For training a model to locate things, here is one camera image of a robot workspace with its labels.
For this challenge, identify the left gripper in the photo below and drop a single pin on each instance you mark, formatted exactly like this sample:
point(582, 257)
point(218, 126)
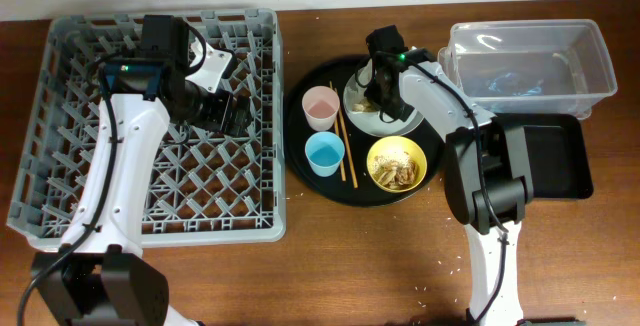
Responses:
point(218, 118)

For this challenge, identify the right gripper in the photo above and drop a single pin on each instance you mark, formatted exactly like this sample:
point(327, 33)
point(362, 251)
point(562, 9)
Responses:
point(373, 90)

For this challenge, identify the gold foil snack wrapper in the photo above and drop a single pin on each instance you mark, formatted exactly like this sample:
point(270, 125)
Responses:
point(363, 106)

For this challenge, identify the grey round plate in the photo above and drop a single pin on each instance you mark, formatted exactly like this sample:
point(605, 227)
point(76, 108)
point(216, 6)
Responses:
point(376, 123)

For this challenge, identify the wooden chopstick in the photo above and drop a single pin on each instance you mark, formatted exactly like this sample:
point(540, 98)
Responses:
point(347, 146)
point(337, 133)

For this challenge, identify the pink plastic cup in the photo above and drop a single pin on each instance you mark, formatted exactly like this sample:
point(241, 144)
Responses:
point(320, 106)

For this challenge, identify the yellow bowl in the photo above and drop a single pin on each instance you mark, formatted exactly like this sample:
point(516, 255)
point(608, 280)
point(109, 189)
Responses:
point(396, 144)

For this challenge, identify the food scraps and rice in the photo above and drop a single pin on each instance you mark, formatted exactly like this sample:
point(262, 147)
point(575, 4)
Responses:
point(395, 171)

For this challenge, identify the light blue plastic cup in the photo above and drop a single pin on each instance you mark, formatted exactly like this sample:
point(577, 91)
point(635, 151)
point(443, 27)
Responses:
point(324, 151)

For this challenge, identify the white paper napkin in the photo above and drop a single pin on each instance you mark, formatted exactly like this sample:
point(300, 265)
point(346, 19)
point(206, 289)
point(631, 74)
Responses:
point(363, 79)

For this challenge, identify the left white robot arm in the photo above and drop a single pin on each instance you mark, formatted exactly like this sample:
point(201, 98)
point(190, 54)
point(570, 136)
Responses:
point(98, 275)

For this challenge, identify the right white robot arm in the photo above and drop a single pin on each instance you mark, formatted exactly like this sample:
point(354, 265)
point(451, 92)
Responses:
point(487, 172)

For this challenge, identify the grey plastic dishwasher rack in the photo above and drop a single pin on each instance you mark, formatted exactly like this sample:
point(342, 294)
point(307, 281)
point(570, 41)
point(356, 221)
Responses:
point(205, 188)

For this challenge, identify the clear plastic waste bin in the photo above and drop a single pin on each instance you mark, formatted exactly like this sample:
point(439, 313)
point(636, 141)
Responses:
point(554, 66)

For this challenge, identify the round black serving tray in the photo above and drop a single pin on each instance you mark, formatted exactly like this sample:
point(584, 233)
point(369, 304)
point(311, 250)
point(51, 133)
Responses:
point(297, 131)

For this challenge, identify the black rectangular food tray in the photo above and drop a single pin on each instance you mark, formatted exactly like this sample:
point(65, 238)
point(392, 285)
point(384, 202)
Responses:
point(557, 155)

